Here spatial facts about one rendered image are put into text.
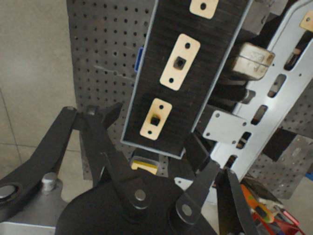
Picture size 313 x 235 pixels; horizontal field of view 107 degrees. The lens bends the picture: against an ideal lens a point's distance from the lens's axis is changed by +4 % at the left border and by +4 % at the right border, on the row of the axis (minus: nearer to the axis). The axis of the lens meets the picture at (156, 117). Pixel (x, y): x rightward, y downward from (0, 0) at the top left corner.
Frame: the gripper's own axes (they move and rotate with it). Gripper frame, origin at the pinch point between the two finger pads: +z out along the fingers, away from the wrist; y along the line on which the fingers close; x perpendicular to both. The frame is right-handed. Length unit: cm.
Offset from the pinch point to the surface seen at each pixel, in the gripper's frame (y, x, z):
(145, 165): 2.4, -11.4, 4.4
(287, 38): 26.6, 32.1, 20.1
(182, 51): -0.6, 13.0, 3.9
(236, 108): 25.2, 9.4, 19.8
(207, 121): 13.1, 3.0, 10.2
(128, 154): -2, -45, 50
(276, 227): 232, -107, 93
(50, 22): -124, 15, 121
